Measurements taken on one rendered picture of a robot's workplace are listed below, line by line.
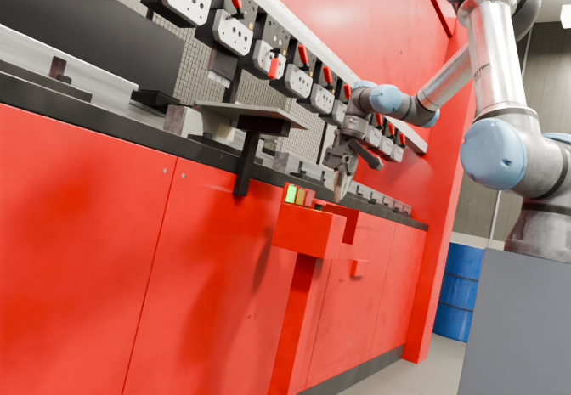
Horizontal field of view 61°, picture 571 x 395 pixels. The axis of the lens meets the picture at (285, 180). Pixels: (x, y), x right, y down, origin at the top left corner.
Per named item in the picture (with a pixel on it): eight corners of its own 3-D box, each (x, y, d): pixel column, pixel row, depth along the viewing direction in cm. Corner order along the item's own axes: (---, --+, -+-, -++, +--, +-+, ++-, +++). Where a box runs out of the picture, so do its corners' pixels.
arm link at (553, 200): (607, 217, 88) (620, 146, 89) (556, 203, 84) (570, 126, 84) (550, 212, 100) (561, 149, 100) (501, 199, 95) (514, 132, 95)
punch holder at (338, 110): (336, 118, 198) (343, 79, 199) (317, 116, 202) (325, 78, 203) (349, 127, 210) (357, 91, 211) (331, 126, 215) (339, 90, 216)
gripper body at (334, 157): (330, 170, 149) (341, 132, 149) (355, 177, 144) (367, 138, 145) (320, 166, 142) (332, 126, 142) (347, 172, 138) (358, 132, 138)
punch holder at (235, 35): (216, 36, 129) (229, -22, 130) (192, 36, 133) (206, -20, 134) (247, 58, 142) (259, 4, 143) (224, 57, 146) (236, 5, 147)
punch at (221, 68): (210, 76, 134) (217, 44, 135) (204, 76, 135) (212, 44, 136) (231, 88, 143) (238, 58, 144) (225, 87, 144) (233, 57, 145)
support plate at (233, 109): (277, 111, 117) (278, 107, 117) (195, 104, 130) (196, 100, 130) (310, 130, 132) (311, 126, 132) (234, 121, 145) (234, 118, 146)
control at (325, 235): (324, 259, 125) (338, 191, 126) (270, 245, 132) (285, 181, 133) (349, 260, 142) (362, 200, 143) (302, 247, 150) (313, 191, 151)
